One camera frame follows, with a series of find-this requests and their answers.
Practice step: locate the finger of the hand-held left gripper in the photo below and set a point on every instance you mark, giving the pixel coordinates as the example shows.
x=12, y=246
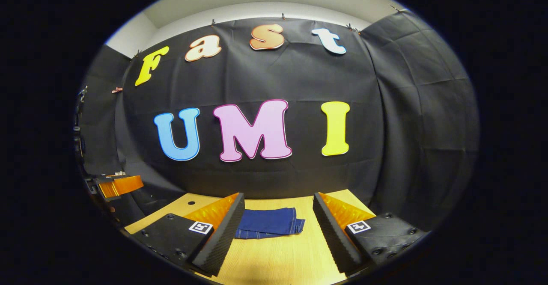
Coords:
x=124, y=185
x=105, y=177

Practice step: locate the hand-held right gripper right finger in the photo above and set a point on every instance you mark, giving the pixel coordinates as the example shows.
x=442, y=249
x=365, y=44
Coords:
x=336, y=242

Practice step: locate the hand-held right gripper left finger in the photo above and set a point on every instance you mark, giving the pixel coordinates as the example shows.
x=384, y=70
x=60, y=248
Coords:
x=222, y=238

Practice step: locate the blue denim jeans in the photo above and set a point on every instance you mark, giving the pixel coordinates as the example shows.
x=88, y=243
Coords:
x=269, y=221

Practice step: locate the pink backdrop clip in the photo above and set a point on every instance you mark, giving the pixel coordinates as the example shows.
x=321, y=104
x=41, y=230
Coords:
x=117, y=90

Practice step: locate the black backdrop cloth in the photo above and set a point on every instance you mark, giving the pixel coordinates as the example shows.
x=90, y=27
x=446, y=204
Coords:
x=278, y=79

